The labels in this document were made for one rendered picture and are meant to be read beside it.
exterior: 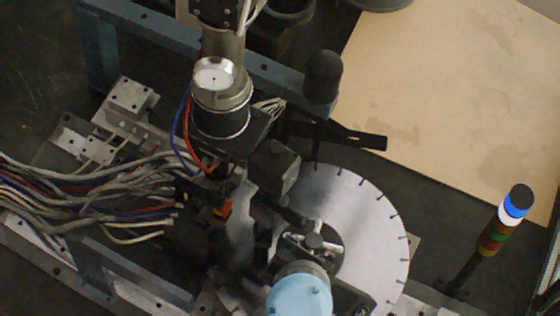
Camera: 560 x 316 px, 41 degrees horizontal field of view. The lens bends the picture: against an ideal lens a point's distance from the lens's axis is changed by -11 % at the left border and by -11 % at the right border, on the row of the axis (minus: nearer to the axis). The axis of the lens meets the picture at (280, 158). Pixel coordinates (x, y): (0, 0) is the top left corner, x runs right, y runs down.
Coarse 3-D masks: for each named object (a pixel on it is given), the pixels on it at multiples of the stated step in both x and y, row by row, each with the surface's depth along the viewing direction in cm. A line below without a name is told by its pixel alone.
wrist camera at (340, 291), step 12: (336, 288) 112; (348, 288) 113; (336, 300) 113; (348, 300) 114; (360, 300) 115; (372, 300) 116; (336, 312) 114; (348, 312) 115; (360, 312) 115; (372, 312) 116
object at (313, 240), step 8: (320, 216) 132; (320, 224) 131; (288, 232) 130; (312, 232) 130; (304, 240) 129; (312, 240) 129; (320, 240) 129; (312, 248) 128; (320, 248) 129; (328, 248) 129; (336, 248) 129
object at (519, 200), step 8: (520, 184) 119; (512, 192) 118; (520, 192) 118; (528, 192) 118; (504, 200) 120; (512, 200) 117; (520, 200) 117; (528, 200) 118; (512, 208) 118; (520, 208) 117; (528, 208) 117; (512, 216) 119; (520, 216) 119
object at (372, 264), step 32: (288, 192) 139; (320, 192) 139; (352, 192) 140; (224, 224) 135; (288, 224) 136; (352, 224) 137; (384, 224) 137; (224, 256) 132; (256, 256) 133; (352, 256) 134; (384, 256) 134; (256, 288) 130; (384, 288) 132
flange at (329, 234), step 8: (312, 224) 135; (296, 232) 134; (304, 232) 134; (320, 232) 134; (328, 232) 135; (336, 232) 135; (280, 240) 133; (328, 240) 134; (336, 240) 134; (344, 248) 134; (336, 256) 133; (344, 256) 133; (336, 264) 132; (336, 272) 131
